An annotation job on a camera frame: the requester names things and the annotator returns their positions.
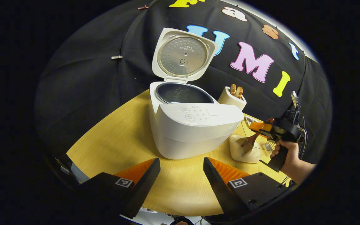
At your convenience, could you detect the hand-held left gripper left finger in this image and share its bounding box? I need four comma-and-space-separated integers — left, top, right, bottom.
74, 158, 162, 219

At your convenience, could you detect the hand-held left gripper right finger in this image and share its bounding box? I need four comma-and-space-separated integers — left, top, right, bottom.
203, 157, 293, 219

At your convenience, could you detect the clear glass chopstick holder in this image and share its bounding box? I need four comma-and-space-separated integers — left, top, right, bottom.
261, 141, 276, 152

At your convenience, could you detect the brown wooden spoon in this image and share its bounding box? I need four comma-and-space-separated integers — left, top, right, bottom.
241, 117, 276, 157

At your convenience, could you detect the white rice cooker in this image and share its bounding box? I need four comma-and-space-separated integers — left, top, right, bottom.
149, 27, 245, 160

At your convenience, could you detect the white toaster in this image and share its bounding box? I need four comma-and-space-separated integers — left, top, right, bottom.
218, 84, 247, 111

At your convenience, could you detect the black backdrop cloth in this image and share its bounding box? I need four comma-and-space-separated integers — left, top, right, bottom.
36, 0, 333, 163

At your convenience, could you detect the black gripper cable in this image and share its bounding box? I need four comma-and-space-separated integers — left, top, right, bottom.
297, 106, 308, 152

